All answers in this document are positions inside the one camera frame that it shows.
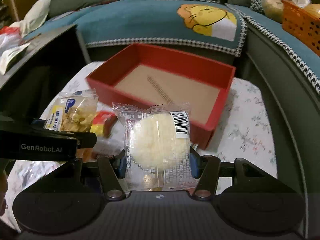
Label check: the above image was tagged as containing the round white cake packet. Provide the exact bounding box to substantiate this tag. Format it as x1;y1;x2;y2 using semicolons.
112;103;196;191

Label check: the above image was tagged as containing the red yellow Trolli packet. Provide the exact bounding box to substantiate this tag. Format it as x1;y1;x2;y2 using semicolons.
90;111;118;138

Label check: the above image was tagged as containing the white plastic bag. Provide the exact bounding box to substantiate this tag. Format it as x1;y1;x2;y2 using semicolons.
0;27;30;75

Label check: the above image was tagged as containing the red cardboard box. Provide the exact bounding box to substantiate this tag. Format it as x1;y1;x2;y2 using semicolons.
86;44;235;150

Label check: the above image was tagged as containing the orange plastic basket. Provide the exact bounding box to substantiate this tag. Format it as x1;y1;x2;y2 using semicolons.
281;0;319;56

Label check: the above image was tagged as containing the green sofa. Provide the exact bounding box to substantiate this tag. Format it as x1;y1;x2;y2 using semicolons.
48;0;319;237

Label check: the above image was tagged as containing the teal lion sofa cover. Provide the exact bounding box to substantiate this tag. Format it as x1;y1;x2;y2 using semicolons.
27;0;319;92

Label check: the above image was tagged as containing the yellow round fruit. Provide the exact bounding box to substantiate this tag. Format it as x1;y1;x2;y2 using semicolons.
304;3;320;18

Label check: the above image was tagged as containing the yellow biscuit packet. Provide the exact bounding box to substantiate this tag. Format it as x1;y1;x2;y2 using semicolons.
44;89;98;132

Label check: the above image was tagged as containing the floral tablecloth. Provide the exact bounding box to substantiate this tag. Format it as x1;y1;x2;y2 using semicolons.
1;77;277;230

